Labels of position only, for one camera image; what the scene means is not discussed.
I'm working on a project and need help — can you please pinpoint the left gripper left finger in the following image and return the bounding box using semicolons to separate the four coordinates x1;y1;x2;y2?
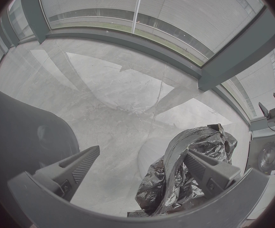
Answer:
35;145;100;203

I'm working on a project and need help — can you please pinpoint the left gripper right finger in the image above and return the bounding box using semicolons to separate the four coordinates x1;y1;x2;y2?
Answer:
185;149;242;198

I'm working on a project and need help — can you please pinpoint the black plastic bag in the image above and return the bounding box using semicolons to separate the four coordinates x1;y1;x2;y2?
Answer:
135;124;238;217

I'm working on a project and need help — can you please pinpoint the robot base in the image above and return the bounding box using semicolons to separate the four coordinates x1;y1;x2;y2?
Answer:
244;130;275;178

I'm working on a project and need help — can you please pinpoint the white trash bin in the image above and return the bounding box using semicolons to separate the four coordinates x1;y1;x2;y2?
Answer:
138;143;168;183

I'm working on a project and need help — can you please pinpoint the window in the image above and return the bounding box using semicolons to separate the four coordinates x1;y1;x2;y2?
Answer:
0;0;275;128

